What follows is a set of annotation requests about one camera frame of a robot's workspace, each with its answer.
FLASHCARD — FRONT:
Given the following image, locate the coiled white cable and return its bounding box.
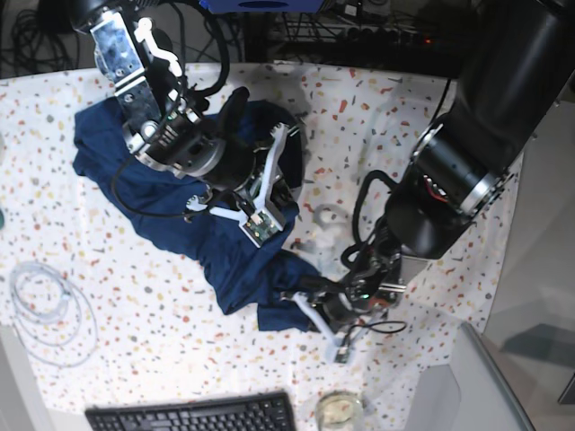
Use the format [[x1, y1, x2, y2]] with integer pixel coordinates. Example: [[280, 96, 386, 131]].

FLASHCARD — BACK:
[[8, 259, 99, 369]]

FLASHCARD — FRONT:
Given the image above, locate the blue box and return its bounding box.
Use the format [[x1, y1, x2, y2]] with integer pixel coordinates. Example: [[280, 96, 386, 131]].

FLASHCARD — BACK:
[[199, 0, 334, 14]]

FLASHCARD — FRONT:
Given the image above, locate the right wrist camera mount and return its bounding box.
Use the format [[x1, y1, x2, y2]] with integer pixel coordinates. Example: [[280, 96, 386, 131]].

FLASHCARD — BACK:
[[186, 123, 299, 248]]

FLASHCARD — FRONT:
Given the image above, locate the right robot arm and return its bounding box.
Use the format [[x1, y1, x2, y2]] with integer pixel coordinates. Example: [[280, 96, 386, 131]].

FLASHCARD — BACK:
[[66, 1, 291, 230]]

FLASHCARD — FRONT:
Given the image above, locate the black wire rack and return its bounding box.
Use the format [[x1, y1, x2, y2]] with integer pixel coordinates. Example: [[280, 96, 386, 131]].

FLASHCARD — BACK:
[[267, 8, 438, 44]]

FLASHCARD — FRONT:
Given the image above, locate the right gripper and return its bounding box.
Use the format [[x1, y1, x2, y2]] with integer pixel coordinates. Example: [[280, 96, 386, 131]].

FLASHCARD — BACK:
[[147, 87, 297, 224]]

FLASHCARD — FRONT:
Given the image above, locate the black computer keyboard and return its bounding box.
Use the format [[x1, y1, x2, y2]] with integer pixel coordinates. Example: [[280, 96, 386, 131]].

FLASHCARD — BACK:
[[84, 391, 296, 431]]

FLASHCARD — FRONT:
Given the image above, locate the dark blue t-shirt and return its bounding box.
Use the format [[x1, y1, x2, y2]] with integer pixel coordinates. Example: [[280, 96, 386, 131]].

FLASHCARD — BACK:
[[73, 98, 318, 331]]

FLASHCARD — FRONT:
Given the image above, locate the terrazzo pattern table cloth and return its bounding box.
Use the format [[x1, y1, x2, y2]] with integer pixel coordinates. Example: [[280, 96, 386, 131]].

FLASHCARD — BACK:
[[1, 64, 521, 430]]

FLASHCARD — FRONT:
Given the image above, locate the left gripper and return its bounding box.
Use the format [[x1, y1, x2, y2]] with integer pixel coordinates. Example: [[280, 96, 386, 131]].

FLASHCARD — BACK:
[[299, 276, 372, 333]]

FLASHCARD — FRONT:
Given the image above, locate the clear glass jar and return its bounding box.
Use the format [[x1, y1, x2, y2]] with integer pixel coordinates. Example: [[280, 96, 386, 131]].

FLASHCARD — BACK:
[[315, 391, 365, 431]]

